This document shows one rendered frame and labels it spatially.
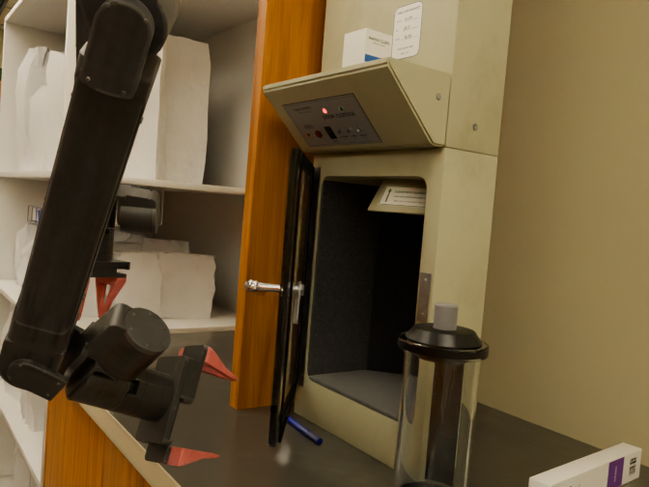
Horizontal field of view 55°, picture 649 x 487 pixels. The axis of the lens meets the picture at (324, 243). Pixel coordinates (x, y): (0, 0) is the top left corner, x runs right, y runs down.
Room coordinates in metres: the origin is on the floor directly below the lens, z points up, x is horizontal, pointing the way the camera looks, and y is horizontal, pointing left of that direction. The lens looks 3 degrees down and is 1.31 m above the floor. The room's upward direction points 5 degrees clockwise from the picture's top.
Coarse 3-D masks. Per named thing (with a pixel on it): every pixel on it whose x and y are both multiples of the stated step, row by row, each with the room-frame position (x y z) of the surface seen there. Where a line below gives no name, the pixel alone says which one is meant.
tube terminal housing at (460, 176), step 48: (336, 0) 1.10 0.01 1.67; (384, 0) 0.99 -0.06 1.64; (432, 0) 0.91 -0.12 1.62; (480, 0) 0.89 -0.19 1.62; (336, 48) 1.09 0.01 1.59; (432, 48) 0.90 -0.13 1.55; (480, 48) 0.89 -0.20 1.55; (480, 96) 0.90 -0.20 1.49; (480, 144) 0.90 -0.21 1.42; (432, 192) 0.88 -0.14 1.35; (480, 192) 0.91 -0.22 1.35; (432, 240) 0.87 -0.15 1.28; (480, 240) 0.91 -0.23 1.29; (432, 288) 0.86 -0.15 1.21; (480, 288) 0.92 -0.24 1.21; (480, 336) 0.93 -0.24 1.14; (336, 432) 1.02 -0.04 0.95; (384, 432) 0.92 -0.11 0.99
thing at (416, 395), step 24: (408, 360) 0.74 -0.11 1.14; (432, 360) 0.71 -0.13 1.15; (456, 360) 0.70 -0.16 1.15; (480, 360) 0.71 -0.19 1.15; (408, 384) 0.73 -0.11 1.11; (432, 384) 0.71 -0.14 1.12; (456, 384) 0.71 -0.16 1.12; (408, 408) 0.73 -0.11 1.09; (432, 408) 0.71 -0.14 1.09; (456, 408) 0.71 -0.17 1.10; (408, 432) 0.73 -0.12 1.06; (432, 432) 0.71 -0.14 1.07; (456, 432) 0.71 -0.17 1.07; (408, 456) 0.72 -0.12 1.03; (432, 456) 0.71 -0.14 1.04; (456, 456) 0.71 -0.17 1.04; (408, 480) 0.72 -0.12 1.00; (432, 480) 0.71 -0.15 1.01; (456, 480) 0.71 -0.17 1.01
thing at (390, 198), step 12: (384, 180) 1.02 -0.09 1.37; (396, 180) 0.99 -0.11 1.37; (408, 180) 0.98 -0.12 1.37; (420, 180) 0.97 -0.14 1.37; (384, 192) 1.00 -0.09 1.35; (396, 192) 0.98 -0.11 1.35; (408, 192) 0.97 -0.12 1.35; (420, 192) 0.96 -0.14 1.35; (372, 204) 1.02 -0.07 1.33; (384, 204) 0.98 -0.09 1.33; (396, 204) 0.97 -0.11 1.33; (408, 204) 0.96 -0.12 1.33; (420, 204) 0.95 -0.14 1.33
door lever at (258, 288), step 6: (246, 282) 0.85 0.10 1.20; (252, 282) 0.84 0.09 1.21; (258, 282) 0.85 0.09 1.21; (264, 282) 0.85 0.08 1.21; (246, 288) 0.85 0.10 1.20; (252, 288) 0.84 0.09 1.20; (258, 288) 0.85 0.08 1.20; (264, 288) 0.85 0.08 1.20; (270, 288) 0.84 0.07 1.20; (276, 288) 0.84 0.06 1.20; (258, 294) 0.90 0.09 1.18; (264, 294) 0.92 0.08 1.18
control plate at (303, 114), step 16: (336, 96) 0.92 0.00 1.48; (352, 96) 0.89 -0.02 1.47; (288, 112) 1.04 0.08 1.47; (304, 112) 1.01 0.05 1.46; (320, 112) 0.98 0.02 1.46; (336, 112) 0.95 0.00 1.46; (352, 112) 0.92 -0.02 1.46; (304, 128) 1.04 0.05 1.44; (320, 128) 1.01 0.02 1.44; (336, 128) 0.98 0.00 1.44; (352, 128) 0.95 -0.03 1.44; (368, 128) 0.92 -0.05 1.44; (320, 144) 1.05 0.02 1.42; (336, 144) 1.01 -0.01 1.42
